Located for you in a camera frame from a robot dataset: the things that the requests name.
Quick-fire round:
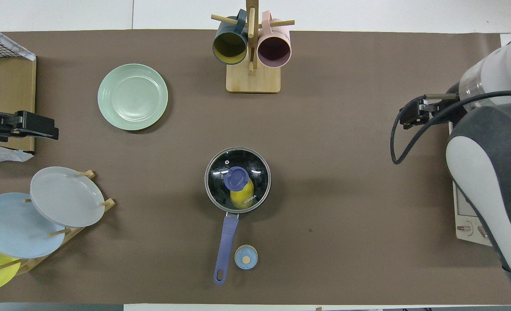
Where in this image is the wooden mug tree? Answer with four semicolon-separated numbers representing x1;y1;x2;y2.
211;0;295;94

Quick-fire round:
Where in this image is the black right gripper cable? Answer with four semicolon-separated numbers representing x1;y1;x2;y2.
390;90;511;165

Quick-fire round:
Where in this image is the beige toaster oven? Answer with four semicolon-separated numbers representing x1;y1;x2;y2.
449;122;495;247

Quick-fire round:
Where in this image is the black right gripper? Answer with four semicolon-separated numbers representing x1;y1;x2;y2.
400;83;469;130

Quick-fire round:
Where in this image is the light green plate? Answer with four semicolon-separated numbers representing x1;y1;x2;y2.
97;63;169;131

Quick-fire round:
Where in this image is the wooden wire basket shelf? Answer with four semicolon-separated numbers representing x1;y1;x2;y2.
0;57;37;153

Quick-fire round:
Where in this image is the wooden plate rack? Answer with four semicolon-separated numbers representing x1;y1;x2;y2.
0;170;116;275

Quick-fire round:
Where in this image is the white crumpled bag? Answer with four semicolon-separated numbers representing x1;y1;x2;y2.
0;21;36;61

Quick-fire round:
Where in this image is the white crumpled plastic sheet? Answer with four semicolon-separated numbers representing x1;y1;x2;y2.
0;142;34;163

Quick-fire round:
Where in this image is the dark blue pot with handle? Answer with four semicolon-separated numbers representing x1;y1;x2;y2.
204;147;273;286

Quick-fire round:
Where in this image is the light blue plate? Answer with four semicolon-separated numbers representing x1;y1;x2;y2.
0;192;66;259

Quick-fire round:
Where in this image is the grey plate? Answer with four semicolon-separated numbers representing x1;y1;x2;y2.
30;166;105;228

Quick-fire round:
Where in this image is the pink mug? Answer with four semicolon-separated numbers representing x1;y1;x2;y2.
257;11;292;68

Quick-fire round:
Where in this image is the dark teal mug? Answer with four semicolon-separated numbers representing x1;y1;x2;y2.
212;10;249;65

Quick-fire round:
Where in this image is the glass lid with blue knob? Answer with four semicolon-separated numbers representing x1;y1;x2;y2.
204;147;272;213

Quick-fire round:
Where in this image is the yellow lemon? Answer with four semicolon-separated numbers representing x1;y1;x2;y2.
230;179;255;210

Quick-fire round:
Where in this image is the brown table mat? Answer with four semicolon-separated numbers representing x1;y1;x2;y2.
0;29;511;305

